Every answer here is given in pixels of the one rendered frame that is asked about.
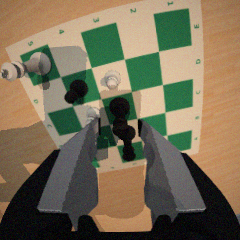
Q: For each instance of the white pawn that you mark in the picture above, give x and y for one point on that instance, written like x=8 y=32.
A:
x=92 y=113
x=113 y=79

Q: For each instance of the green and white chessboard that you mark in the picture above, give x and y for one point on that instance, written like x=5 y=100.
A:
x=157 y=48

